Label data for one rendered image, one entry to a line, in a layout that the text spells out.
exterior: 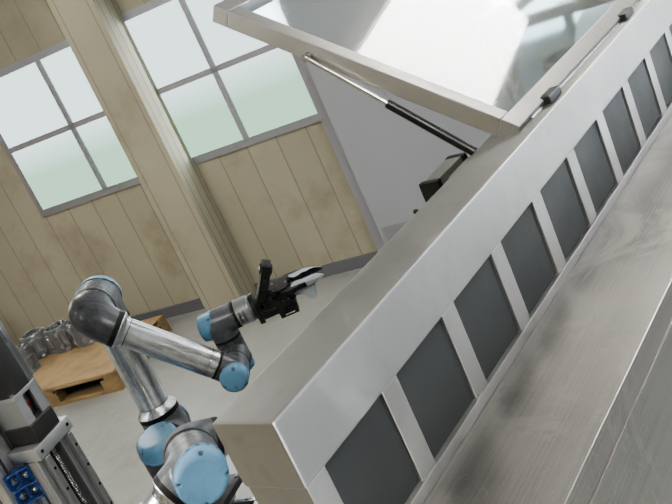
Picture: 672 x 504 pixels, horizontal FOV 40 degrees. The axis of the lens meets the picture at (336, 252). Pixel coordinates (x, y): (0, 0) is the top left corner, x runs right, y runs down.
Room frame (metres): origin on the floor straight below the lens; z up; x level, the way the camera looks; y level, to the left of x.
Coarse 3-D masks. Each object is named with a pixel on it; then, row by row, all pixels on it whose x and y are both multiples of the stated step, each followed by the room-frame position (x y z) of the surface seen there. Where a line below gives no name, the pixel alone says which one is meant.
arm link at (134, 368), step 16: (80, 288) 2.34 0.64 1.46; (96, 288) 2.31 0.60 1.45; (112, 288) 2.36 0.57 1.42; (112, 352) 2.34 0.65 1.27; (128, 352) 2.34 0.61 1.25; (128, 368) 2.33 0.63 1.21; (144, 368) 2.35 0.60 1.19; (128, 384) 2.34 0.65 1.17; (144, 384) 2.33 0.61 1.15; (160, 384) 2.37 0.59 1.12; (144, 400) 2.33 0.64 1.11; (160, 400) 2.34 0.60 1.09; (176, 400) 2.38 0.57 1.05; (144, 416) 2.34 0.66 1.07; (160, 416) 2.32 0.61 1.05; (176, 416) 2.34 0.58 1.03
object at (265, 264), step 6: (264, 264) 2.32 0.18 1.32; (270, 264) 2.32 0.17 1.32; (264, 270) 2.31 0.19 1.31; (270, 270) 2.31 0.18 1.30; (264, 276) 2.32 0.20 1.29; (258, 282) 2.35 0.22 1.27; (264, 282) 2.32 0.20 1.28; (258, 288) 2.33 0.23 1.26; (264, 288) 2.32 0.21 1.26; (258, 294) 2.33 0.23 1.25; (264, 294) 2.33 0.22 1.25; (258, 300) 2.33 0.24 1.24; (264, 300) 2.33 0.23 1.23
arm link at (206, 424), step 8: (216, 416) 1.91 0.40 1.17; (184, 424) 1.87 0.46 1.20; (192, 424) 1.86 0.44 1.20; (200, 424) 1.87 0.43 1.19; (208, 424) 1.88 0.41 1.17; (176, 432) 1.83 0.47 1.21; (208, 432) 1.85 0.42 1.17; (168, 440) 1.83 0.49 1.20; (216, 440) 1.85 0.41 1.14; (224, 448) 1.85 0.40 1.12
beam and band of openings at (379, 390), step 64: (640, 0) 1.80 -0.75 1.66; (640, 64) 1.68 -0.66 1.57; (576, 128) 1.39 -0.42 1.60; (640, 128) 1.59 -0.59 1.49; (448, 192) 1.18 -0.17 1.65; (512, 192) 1.19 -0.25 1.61; (576, 192) 1.35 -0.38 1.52; (384, 256) 1.05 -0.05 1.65; (448, 256) 1.04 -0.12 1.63; (512, 256) 1.16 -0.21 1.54; (576, 256) 1.28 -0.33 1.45; (320, 320) 0.95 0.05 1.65; (384, 320) 0.92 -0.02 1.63; (448, 320) 1.01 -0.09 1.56; (512, 320) 1.11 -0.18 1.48; (256, 384) 0.86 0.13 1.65; (320, 384) 0.83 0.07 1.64; (384, 384) 0.89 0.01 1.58; (448, 384) 0.98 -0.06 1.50; (256, 448) 0.79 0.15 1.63; (320, 448) 0.80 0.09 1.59; (384, 448) 0.87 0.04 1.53; (448, 448) 0.93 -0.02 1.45
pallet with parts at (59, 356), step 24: (24, 336) 6.46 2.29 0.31; (48, 336) 6.28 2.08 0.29; (72, 336) 6.21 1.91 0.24; (24, 360) 6.13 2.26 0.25; (48, 360) 6.25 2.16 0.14; (72, 360) 6.02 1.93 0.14; (96, 360) 5.80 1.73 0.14; (48, 384) 5.76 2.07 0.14; (72, 384) 5.60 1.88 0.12; (120, 384) 5.46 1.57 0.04
